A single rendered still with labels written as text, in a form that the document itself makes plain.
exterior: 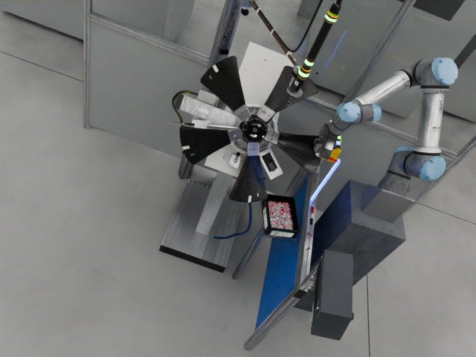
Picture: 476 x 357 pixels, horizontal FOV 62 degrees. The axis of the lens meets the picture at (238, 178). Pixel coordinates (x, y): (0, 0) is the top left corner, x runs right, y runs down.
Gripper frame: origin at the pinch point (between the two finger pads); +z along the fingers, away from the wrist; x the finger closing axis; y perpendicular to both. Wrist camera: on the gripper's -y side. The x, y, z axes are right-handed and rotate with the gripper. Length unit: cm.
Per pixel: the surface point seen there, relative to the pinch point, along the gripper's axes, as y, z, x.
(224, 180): -6, 54, 35
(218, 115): 7, 11, 51
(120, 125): 39, 121, 122
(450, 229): 71, 146, -181
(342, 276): -62, -24, -13
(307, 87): 22.0, -14.7, 16.1
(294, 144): 0.2, 1.1, 11.4
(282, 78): 27.0, -8.8, 27.5
